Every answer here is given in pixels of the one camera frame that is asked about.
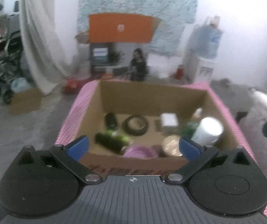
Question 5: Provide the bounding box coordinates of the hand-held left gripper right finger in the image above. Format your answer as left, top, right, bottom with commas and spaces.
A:
164, 136, 249, 185

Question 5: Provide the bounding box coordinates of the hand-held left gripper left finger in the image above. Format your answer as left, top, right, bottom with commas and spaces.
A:
17, 135, 102, 184

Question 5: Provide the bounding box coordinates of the brown jar with gold lid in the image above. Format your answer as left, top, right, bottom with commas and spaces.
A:
160, 135, 185, 157

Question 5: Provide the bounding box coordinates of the white bottle with green label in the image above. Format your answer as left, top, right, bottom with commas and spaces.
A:
182, 117, 224, 145

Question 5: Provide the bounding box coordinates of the white charger plug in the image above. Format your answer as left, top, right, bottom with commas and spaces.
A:
160, 113, 179, 127

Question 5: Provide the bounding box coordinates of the black cylinder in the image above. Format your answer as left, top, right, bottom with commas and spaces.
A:
104, 112, 118, 130

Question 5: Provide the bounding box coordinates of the pink round container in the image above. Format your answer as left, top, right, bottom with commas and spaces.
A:
123, 145, 158, 159

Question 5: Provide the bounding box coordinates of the pink checkered tablecloth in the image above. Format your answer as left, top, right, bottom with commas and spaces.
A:
55, 79, 267, 217

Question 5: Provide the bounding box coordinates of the white fluffy cloth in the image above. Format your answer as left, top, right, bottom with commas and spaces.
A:
249, 87, 267, 124

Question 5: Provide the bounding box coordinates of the dark green bottle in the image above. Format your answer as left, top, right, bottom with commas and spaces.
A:
94, 131, 130, 154

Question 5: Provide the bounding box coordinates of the grey blanket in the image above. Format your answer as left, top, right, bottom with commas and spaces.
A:
236, 91, 267, 192

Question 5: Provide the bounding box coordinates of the small red bag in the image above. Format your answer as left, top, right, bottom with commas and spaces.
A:
63, 79, 84, 94

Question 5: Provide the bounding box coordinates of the plain cardboard box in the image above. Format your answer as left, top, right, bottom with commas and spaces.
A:
9, 87, 42, 115

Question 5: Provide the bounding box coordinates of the red fire extinguisher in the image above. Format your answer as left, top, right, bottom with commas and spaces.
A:
174, 65, 185, 80

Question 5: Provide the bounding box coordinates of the white water dispenser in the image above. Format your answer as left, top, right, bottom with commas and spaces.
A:
185, 56, 218, 83

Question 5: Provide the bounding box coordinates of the clear plastic bag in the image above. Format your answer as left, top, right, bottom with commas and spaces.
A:
10, 77, 32, 92

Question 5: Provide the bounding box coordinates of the dark monitor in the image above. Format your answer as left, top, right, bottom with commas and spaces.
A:
90, 42, 113, 73

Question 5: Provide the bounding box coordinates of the small green plant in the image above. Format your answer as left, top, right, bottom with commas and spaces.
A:
110, 50, 126, 64

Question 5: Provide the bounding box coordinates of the white curtain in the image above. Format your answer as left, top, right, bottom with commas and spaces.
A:
19, 0, 78, 96

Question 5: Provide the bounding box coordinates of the orange box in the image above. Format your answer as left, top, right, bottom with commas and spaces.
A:
75, 13, 165, 45

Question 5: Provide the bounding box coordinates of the metal wheelchair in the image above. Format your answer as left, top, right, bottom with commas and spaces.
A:
0, 13, 25, 105

